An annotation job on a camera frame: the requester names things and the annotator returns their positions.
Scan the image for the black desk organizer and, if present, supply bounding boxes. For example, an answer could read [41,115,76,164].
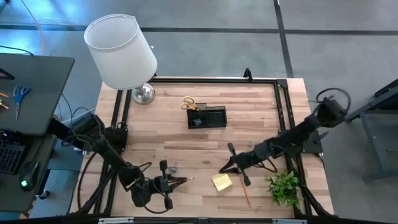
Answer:
[187,102,228,129]

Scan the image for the silver frame bracket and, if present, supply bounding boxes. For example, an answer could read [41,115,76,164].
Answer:
[98,217,135,224]
[272,218,308,224]

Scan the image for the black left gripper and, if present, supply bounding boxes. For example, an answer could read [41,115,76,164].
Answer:
[149,159,188,211]

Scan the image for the black aluminium table frame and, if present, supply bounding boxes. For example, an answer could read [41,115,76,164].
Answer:
[70,67,335,218]

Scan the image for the black cable loop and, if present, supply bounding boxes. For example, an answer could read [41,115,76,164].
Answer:
[76,151,100,212]

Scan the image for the black lower desk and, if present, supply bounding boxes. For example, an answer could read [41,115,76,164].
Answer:
[0,133,58,215]

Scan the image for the small silver binder clip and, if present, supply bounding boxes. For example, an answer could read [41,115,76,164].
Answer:
[167,160,180,174]

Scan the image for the blue handled scissors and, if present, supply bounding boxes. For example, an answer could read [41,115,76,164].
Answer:
[12,84,31,121]

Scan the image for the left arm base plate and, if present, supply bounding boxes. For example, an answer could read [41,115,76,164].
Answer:
[81,124,129,153]

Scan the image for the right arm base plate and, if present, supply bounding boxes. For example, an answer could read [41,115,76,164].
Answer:
[281,129,324,155]

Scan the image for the dark grey side desk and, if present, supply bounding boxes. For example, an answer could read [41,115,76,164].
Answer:
[0,52,75,138]

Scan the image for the dark grey side cart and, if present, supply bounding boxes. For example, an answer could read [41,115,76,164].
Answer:
[343,78,398,182]

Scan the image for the black computer mouse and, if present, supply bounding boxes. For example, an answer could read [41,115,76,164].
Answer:
[18,159,40,192]

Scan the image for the yellow handled scissors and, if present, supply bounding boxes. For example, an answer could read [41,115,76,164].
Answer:
[180,96,201,112]

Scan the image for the small green plant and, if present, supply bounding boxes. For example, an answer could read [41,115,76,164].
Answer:
[264,170,303,208]

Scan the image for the black floor cable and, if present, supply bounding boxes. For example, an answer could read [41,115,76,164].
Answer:
[0,45,34,57]

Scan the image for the beige floor cable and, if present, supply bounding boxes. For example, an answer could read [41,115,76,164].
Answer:
[20,0,45,56]

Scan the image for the black cable bundle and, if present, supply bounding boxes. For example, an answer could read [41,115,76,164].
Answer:
[57,92,97,125]

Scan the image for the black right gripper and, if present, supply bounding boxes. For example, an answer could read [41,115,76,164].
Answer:
[218,142,265,187]

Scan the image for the black flat device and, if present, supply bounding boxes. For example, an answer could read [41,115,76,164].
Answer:
[0,67,15,81]

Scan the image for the white shade table lamp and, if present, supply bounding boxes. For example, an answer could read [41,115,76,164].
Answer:
[83,13,158,105]

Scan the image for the yellow sticky note pad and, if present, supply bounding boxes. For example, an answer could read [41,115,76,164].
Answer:
[211,173,233,192]

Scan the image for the black laptop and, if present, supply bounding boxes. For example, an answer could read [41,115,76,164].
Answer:
[0,129,26,175]

